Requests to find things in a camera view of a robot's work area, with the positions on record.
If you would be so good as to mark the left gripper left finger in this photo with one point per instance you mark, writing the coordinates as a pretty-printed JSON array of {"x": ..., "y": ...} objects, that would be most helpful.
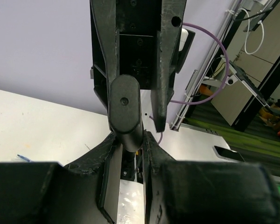
[{"x": 85, "y": 191}]

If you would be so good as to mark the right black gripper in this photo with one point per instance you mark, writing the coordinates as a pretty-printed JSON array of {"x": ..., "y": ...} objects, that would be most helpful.
[{"x": 139, "y": 38}]

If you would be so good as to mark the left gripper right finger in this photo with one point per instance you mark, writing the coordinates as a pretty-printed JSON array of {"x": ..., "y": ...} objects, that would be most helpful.
[{"x": 191, "y": 192}]

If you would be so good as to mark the pink highlighter marker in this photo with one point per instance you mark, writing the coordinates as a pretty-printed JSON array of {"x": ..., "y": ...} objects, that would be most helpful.
[{"x": 124, "y": 112}]

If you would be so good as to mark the blue pen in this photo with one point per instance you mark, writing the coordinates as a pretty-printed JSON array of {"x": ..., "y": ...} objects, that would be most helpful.
[{"x": 24, "y": 158}]

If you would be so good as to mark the silver foil plate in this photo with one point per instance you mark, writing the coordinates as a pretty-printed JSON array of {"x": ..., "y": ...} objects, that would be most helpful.
[{"x": 131, "y": 203}]

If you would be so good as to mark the smartphone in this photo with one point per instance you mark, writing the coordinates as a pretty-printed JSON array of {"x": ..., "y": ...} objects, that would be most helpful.
[{"x": 228, "y": 154}]

